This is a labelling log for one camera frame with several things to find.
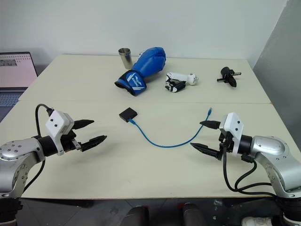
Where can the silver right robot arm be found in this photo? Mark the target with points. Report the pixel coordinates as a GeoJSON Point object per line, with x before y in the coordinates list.
{"type": "Point", "coordinates": [268, 153]}

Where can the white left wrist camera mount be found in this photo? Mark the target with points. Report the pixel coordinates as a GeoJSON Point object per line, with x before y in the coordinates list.
{"type": "Point", "coordinates": [57, 125]}

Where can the white sneaker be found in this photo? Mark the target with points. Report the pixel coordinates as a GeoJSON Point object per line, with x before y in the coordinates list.
{"type": "Point", "coordinates": [256, 221]}

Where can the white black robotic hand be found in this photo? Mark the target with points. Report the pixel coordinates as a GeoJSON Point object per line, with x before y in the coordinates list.
{"type": "Point", "coordinates": [179, 81]}

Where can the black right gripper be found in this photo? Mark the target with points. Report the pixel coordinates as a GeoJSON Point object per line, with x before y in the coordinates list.
{"type": "Point", "coordinates": [225, 140]}

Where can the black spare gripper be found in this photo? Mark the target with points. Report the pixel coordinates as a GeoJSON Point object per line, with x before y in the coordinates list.
{"type": "Point", "coordinates": [228, 75]}

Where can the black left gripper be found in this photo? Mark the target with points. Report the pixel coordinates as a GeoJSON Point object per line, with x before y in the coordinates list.
{"type": "Point", "coordinates": [70, 142]}

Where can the blue boxing glove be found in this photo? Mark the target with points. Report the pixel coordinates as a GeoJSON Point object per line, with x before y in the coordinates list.
{"type": "Point", "coordinates": [143, 68]}

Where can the steel metal cup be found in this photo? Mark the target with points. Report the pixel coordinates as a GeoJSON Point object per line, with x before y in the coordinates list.
{"type": "Point", "coordinates": [125, 58]}

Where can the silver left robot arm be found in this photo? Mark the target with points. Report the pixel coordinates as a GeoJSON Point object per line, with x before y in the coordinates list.
{"type": "Point", "coordinates": [22, 150]}

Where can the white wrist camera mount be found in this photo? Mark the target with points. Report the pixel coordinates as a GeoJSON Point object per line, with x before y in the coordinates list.
{"type": "Point", "coordinates": [57, 125]}
{"type": "Point", "coordinates": [232, 129]}

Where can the small black box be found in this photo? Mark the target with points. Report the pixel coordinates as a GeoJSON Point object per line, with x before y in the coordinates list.
{"type": "Point", "coordinates": [128, 114]}

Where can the dark rounded robot leg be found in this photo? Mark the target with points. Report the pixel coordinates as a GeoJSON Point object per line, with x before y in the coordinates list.
{"type": "Point", "coordinates": [138, 215]}
{"type": "Point", "coordinates": [193, 214]}

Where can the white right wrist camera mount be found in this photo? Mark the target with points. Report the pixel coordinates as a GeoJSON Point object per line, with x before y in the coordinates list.
{"type": "Point", "coordinates": [232, 129]}

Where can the open laptop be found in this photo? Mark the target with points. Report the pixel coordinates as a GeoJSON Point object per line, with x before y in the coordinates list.
{"type": "Point", "coordinates": [14, 77]}

